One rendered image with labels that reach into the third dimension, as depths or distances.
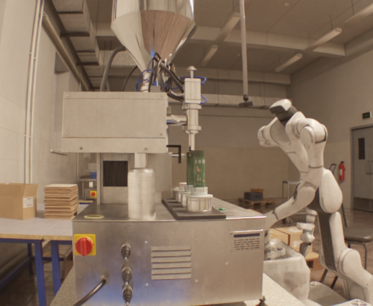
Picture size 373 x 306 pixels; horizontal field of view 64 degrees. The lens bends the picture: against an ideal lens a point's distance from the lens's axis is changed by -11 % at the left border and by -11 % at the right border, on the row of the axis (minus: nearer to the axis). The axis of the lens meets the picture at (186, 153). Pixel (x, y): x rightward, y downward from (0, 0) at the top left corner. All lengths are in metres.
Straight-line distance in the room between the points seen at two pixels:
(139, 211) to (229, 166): 10.86
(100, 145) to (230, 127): 11.00
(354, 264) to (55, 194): 2.08
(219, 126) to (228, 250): 10.86
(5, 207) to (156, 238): 1.96
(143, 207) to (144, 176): 0.08
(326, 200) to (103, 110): 1.33
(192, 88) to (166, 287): 0.56
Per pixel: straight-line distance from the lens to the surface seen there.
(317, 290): 2.26
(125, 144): 0.81
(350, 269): 2.05
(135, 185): 0.81
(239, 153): 11.76
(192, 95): 0.98
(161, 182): 1.13
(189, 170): 0.96
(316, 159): 1.59
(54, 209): 2.56
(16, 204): 2.58
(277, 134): 1.83
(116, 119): 0.82
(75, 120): 0.84
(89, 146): 0.82
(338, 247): 2.00
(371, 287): 2.24
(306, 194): 1.61
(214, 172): 11.51
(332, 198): 1.85
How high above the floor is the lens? 1.15
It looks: 2 degrees up
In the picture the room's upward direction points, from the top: straight up
